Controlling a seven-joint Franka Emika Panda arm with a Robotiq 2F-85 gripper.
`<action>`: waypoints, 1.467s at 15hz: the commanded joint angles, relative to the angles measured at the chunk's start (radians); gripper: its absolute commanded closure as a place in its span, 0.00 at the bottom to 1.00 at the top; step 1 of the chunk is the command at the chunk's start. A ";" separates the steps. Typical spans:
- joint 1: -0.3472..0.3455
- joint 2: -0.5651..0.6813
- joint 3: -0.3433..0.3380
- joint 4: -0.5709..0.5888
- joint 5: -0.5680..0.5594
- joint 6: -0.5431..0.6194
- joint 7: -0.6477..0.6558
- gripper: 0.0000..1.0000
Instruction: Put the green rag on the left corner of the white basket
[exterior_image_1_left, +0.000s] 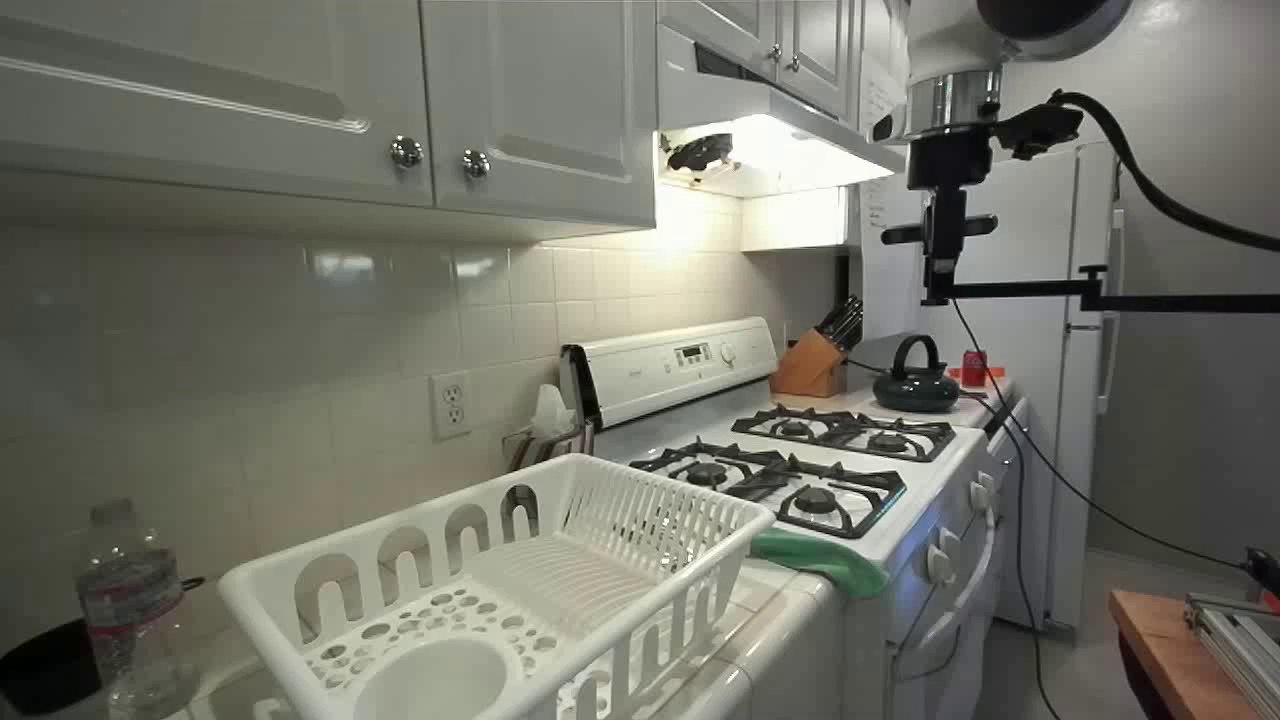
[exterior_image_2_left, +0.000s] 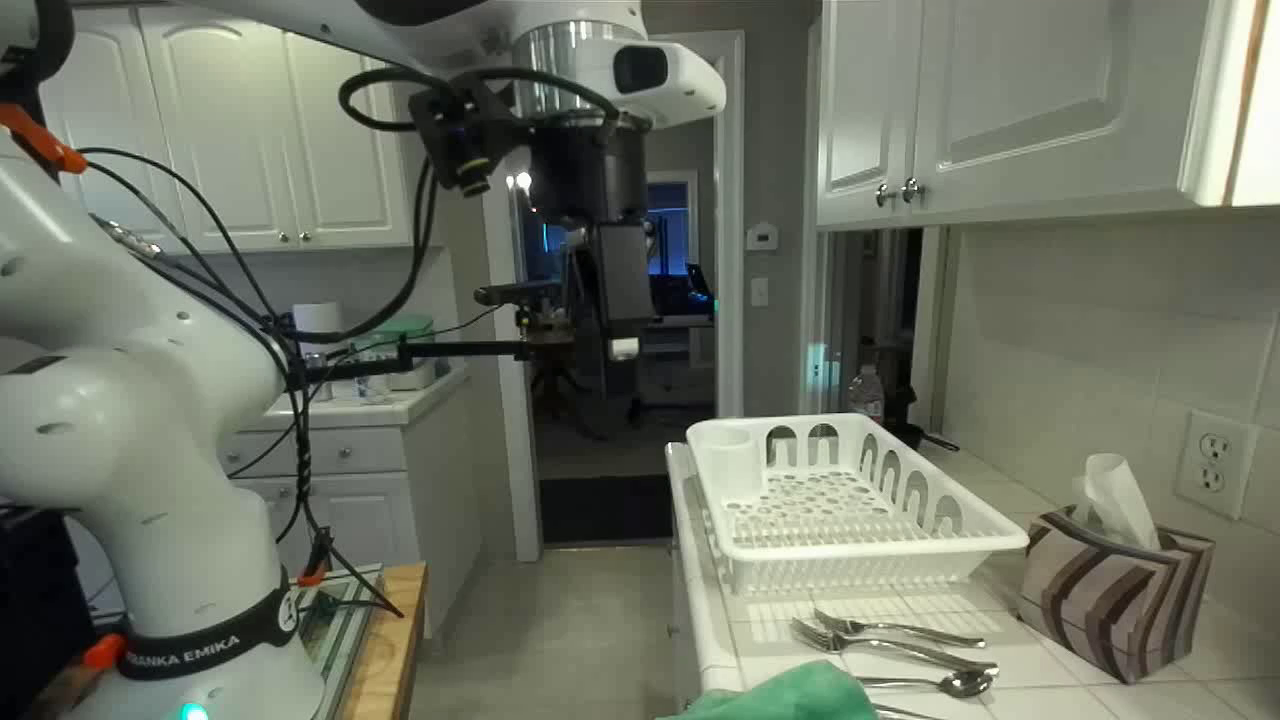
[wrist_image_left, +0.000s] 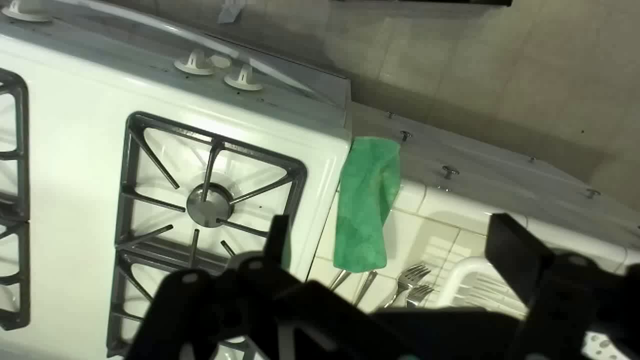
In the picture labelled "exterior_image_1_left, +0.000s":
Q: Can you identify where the wooden table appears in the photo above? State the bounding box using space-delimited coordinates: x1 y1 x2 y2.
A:
1103 586 1280 720

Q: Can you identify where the hanging black cable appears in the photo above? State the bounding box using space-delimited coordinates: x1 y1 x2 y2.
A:
980 393 1064 720

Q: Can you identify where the white wall outlet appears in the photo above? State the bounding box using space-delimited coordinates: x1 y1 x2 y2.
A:
427 367 479 446

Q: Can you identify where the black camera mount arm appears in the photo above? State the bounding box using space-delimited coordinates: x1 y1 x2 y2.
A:
918 238 1280 319

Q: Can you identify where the black stove burner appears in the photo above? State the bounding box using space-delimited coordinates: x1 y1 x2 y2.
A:
787 486 844 528

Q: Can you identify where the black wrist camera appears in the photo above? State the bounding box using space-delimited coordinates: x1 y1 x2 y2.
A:
991 98 1087 166

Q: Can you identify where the black cast iron stove grate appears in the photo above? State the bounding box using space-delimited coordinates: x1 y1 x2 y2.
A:
627 436 911 544
728 399 959 467

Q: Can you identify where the white plastic dish basket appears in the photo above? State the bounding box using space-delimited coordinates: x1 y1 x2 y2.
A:
215 454 781 720

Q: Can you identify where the wooden knife block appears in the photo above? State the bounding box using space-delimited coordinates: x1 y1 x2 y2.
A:
769 328 850 399

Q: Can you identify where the white gas stove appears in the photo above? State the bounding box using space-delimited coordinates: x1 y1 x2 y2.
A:
554 313 1031 720

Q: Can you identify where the wide white cabinet door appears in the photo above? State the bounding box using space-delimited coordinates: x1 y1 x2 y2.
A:
0 0 438 211

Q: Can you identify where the thin black cable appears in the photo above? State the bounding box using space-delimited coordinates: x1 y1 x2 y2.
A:
945 302 1259 581

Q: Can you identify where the green rag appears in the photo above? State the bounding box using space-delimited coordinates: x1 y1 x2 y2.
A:
748 525 892 602

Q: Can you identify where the clear plastic water bottle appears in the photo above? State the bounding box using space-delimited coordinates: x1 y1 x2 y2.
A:
70 498 204 720

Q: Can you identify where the white range hood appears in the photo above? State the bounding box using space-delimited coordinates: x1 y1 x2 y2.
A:
657 20 909 203

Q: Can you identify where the silver aluminium rail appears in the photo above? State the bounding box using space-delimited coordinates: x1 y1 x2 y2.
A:
1184 587 1280 720

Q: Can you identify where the black stereo camera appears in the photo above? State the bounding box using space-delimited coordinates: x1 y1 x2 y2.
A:
880 207 1000 247

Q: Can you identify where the white stove knob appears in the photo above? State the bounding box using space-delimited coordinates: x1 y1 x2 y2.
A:
965 464 1005 520
918 525 965 594

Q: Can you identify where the small black device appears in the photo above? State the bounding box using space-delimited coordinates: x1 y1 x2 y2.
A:
664 130 739 176

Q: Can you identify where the black handled knife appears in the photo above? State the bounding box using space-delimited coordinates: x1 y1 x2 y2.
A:
811 291 869 355

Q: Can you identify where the white refrigerator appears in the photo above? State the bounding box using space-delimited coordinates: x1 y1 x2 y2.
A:
855 138 1128 639

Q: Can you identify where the black kettle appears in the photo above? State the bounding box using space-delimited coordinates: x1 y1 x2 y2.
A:
869 334 965 418

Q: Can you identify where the white plastic holder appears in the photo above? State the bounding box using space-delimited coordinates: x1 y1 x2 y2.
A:
507 381 599 472

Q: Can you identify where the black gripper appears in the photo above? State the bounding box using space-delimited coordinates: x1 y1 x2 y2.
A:
902 124 1000 219

